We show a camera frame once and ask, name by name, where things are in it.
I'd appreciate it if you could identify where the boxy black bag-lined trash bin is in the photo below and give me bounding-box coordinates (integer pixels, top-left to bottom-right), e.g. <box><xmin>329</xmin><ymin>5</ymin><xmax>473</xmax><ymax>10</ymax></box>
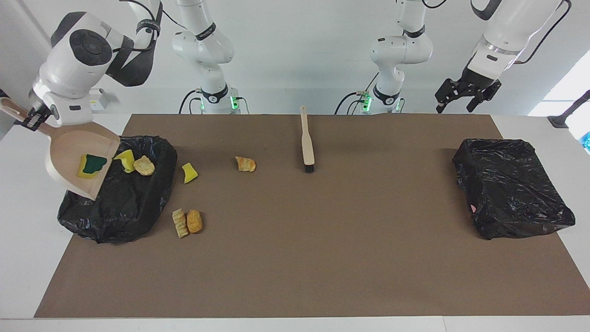
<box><xmin>452</xmin><ymin>138</ymin><xmax>576</xmax><ymax>240</ymax></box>

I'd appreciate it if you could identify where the black base cable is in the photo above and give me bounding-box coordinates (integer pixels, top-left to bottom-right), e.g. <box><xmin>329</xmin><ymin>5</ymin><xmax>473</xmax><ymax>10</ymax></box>
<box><xmin>179</xmin><ymin>89</ymin><xmax>203</xmax><ymax>114</ymax></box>
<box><xmin>335</xmin><ymin>71</ymin><xmax>383</xmax><ymax>115</ymax></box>

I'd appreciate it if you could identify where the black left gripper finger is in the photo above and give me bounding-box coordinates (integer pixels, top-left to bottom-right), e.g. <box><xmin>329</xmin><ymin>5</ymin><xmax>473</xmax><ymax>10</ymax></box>
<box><xmin>436</xmin><ymin>79</ymin><xmax>461</xmax><ymax>114</ymax></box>
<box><xmin>466</xmin><ymin>90</ymin><xmax>496</xmax><ymax>113</ymax></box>

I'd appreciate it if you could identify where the rounded black bag-lined trash bin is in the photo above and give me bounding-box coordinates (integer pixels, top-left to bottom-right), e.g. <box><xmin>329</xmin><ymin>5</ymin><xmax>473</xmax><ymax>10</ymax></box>
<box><xmin>57</xmin><ymin>135</ymin><xmax>178</xmax><ymax>244</ymax></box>

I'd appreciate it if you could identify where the white wall outlet box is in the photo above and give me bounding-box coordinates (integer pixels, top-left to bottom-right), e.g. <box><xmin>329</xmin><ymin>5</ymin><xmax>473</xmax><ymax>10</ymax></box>
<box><xmin>90</xmin><ymin>89</ymin><xmax>110</xmax><ymax>111</ymax></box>

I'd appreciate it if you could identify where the golden brown bread roll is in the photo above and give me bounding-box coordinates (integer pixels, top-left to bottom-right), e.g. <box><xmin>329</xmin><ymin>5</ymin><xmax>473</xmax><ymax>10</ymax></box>
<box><xmin>185</xmin><ymin>209</ymin><xmax>203</xmax><ymax>234</ymax></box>

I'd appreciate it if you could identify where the yellow sponge with green side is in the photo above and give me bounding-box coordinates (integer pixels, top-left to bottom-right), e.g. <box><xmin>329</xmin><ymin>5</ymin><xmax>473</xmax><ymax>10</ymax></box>
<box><xmin>77</xmin><ymin>154</ymin><xmax>108</xmax><ymax>179</ymax></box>

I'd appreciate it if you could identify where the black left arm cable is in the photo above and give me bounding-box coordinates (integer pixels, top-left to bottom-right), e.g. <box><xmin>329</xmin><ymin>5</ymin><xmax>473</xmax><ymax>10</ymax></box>
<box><xmin>422</xmin><ymin>0</ymin><xmax>573</xmax><ymax>65</ymax></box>

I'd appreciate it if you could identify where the brown table mat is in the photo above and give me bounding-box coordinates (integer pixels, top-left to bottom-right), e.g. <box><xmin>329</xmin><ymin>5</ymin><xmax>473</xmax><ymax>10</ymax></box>
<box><xmin>34</xmin><ymin>114</ymin><xmax>590</xmax><ymax>319</ymax></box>

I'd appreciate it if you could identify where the beige plastic dustpan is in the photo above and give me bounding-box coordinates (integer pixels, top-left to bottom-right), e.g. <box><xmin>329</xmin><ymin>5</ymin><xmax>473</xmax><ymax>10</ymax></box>
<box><xmin>0</xmin><ymin>98</ymin><xmax>121</xmax><ymax>201</ymax></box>

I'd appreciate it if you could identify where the beige brush with black bristles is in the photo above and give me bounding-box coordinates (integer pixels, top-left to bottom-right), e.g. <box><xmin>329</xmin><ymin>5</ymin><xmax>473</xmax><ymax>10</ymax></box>
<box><xmin>300</xmin><ymin>106</ymin><xmax>315</xmax><ymax>174</ymax></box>

